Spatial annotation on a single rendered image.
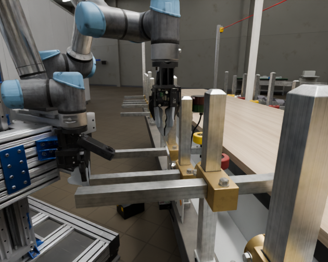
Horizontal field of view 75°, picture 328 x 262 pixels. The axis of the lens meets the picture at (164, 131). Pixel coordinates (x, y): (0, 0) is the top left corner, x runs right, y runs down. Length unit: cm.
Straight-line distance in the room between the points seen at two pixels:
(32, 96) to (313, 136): 59
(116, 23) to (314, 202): 54
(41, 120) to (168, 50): 74
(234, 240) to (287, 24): 1239
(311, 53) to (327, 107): 1260
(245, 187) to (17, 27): 72
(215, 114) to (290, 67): 1233
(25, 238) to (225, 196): 108
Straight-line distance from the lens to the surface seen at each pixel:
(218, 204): 45
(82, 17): 60
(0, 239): 127
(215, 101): 45
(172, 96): 57
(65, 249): 149
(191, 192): 46
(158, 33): 58
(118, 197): 44
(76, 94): 63
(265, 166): 73
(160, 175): 71
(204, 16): 1370
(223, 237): 87
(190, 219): 79
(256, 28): 231
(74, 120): 64
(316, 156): 24
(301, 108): 23
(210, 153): 47
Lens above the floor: 118
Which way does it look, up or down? 16 degrees down
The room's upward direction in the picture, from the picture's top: straight up
